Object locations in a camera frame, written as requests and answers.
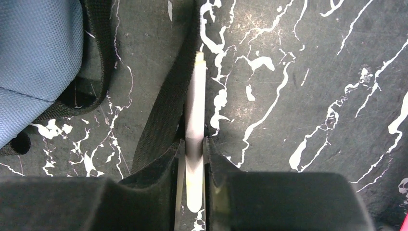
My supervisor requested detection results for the white pen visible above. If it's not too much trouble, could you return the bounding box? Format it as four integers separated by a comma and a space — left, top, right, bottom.
185, 51, 206, 213

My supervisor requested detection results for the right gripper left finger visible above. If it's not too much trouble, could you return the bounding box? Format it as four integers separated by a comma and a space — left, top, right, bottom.
0, 142, 180, 231

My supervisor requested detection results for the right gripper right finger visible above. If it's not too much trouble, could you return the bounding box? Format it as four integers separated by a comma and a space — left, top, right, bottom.
204, 138, 375, 231

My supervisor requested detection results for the blue student backpack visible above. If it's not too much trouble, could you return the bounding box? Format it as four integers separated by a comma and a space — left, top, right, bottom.
0, 0, 202, 174

